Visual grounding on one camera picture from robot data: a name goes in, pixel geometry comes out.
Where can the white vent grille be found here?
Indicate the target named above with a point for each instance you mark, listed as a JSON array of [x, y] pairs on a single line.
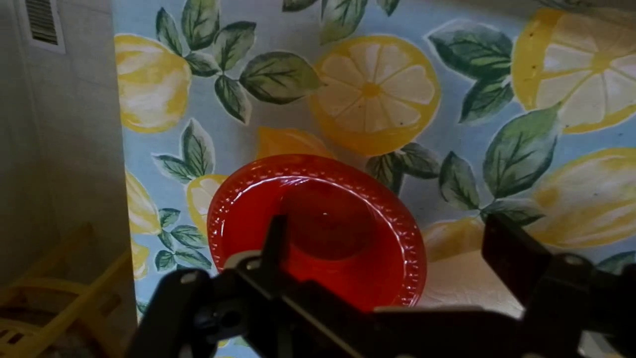
[[42, 20]]

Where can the red plastic plate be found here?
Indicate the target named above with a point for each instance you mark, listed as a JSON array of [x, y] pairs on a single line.
[[330, 211]]

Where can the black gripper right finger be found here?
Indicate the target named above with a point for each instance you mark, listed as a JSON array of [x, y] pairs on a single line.
[[569, 299]]

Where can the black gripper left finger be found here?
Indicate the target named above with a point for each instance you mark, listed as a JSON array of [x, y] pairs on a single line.
[[199, 311]]

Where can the lemon print tablecloth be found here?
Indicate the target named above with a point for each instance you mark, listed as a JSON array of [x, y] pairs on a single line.
[[398, 86]]

